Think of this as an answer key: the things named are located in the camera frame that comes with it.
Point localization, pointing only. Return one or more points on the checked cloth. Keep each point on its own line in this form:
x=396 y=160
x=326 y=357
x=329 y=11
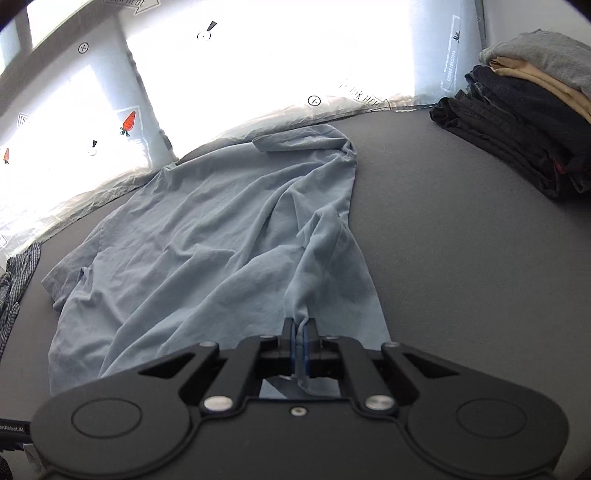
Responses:
x=18 y=277

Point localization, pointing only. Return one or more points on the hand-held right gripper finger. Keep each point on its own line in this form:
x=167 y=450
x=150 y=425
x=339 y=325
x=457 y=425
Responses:
x=293 y=344
x=304 y=346

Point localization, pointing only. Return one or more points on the light blue t-shirt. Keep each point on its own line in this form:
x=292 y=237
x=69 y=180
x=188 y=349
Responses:
x=207 y=230

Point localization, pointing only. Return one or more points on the folded navy garment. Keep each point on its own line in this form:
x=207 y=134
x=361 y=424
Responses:
x=517 y=97

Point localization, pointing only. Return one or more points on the folded beige garment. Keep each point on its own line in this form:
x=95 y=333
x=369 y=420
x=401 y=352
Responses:
x=554 y=85

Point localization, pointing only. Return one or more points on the folded black garment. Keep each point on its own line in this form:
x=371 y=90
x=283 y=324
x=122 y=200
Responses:
x=485 y=129

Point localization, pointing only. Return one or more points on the folded grey garment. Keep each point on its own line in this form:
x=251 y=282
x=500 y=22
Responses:
x=545 y=55

